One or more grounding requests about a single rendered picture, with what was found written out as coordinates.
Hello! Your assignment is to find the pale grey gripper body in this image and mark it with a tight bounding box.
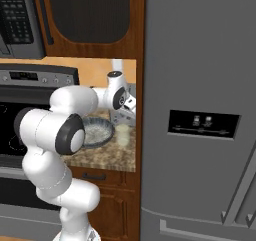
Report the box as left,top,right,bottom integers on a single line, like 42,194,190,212
110,108,137,127

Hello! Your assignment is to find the glass of lemonade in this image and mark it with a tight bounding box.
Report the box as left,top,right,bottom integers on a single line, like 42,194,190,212
114,123,131,148

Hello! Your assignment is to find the blue-grey ice bowl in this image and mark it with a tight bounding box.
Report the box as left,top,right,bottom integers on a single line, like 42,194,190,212
80,116,116,150

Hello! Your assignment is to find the grey fridge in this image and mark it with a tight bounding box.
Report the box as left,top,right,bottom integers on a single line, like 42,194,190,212
139,0,256,241

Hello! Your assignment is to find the white cylinder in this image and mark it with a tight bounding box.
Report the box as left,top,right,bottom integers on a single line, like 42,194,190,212
111,58,125,74

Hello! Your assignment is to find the brown wooden drawer front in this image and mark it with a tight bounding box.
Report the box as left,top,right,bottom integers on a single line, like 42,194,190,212
67,165,140,187

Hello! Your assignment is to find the brown wooden cupboard door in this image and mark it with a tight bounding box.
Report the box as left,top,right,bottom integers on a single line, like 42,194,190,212
87,184,140,241

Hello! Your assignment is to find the black and steel cooker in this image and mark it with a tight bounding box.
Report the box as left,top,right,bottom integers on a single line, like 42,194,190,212
0,63,81,241

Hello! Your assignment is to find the brown cupboard door dark panel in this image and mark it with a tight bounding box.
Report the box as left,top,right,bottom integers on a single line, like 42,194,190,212
31,0,146,60

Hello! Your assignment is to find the black and grey microwave oven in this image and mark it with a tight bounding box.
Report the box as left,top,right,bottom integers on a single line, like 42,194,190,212
0,0,47,60

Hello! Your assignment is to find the black drawer handle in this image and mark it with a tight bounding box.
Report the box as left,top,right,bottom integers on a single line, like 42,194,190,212
81,172,107,182

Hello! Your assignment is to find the grey fridge drawer handle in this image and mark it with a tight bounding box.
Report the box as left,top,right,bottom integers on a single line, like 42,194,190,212
159,219,256,241

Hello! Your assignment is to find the grey fridge door handle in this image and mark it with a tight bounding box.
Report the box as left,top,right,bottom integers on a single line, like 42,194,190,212
221,144,256,227
244,198,256,230

